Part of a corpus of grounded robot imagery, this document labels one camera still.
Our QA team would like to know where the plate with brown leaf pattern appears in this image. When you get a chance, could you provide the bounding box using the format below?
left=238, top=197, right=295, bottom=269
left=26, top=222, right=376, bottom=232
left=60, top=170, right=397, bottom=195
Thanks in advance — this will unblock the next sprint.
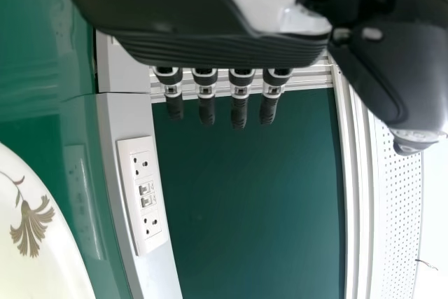
left=0, top=141, right=97, bottom=299

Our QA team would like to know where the white perforated cable duct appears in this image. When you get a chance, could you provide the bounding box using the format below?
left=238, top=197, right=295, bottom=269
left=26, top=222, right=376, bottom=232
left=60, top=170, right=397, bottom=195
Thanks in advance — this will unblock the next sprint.
left=369, top=113, right=426, bottom=299

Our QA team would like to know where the grey socket rail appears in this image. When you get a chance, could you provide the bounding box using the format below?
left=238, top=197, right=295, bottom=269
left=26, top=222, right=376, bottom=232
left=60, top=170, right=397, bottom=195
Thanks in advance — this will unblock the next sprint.
left=93, top=29, right=183, bottom=299

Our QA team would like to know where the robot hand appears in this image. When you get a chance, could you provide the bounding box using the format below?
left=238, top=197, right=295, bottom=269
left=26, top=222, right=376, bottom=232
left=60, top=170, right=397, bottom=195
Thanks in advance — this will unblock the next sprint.
left=52, top=0, right=448, bottom=157

